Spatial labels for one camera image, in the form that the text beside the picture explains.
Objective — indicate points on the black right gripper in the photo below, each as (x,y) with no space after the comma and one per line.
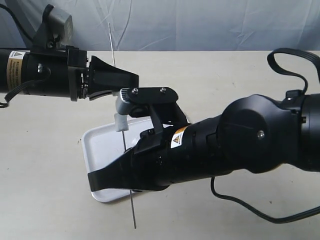
(198,157)

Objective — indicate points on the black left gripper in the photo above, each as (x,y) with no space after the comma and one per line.
(99,80)

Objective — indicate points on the thin metal skewer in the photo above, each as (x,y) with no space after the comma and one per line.
(122,132)

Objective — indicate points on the white marshmallow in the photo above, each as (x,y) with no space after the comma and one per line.
(121,122)

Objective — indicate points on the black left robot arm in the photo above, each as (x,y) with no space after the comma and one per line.
(36,72)

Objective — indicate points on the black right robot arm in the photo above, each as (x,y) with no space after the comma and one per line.
(254,133)

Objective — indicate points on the white plastic tray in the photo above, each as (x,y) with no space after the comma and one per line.
(103,144)

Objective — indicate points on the white backdrop curtain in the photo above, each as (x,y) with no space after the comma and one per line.
(193,25)

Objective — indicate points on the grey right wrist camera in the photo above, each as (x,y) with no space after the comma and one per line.
(158,103)

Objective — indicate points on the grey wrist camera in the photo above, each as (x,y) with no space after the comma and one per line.
(55,30)
(158,103)

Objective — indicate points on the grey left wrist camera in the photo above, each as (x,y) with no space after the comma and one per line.
(55,30)

